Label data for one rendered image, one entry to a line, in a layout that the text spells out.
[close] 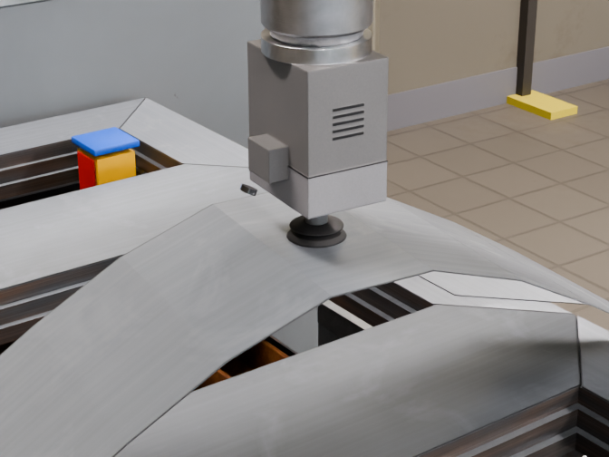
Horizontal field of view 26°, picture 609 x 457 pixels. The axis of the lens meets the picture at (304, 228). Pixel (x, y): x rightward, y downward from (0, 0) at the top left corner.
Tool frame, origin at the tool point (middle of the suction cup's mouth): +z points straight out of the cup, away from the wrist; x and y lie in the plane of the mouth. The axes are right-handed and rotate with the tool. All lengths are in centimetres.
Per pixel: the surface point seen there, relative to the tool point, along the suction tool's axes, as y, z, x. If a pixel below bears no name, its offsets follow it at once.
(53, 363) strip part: -3.7, 5.5, -19.1
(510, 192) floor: -197, 103, 180
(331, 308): -48, 34, 31
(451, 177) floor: -215, 103, 173
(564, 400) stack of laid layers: 4.5, 16.6, 20.8
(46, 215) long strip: -51, 16, -3
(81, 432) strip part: 4.6, 6.3, -20.3
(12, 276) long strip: -38.9, 15.5, -11.1
